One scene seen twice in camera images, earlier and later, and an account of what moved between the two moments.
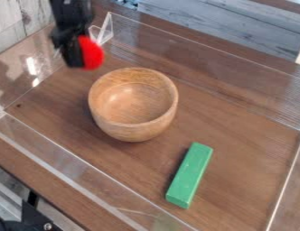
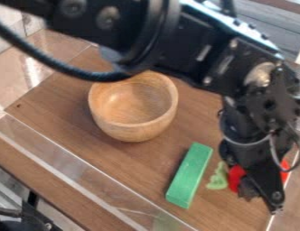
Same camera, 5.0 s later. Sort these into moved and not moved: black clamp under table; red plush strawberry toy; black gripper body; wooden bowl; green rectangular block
Moved: black gripper body; red plush strawberry toy
Not moved: wooden bowl; black clamp under table; green rectangular block
